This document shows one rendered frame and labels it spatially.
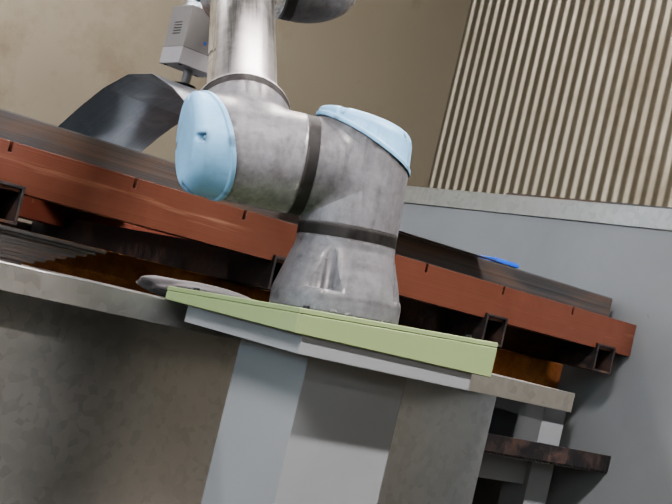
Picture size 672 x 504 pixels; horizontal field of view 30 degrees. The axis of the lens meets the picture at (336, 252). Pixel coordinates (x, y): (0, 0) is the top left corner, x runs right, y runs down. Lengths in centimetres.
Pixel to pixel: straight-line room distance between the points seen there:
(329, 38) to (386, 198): 378
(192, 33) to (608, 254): 90
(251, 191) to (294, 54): 370
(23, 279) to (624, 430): 130
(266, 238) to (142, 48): 297
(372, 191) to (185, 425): 50
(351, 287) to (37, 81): 327
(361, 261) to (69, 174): 45
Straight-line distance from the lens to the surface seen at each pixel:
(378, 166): 140
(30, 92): 455
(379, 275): 140
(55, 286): 143
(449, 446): 204
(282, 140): 138
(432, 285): 202
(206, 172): 138
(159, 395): 170
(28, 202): 239
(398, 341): 135
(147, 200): 170
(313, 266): 139
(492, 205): 271
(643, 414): 236
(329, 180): 139
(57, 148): 169
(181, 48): 218
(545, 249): 258
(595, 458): 236
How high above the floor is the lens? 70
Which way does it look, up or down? 3 degrees up
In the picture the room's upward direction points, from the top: 13 degrees clockwise
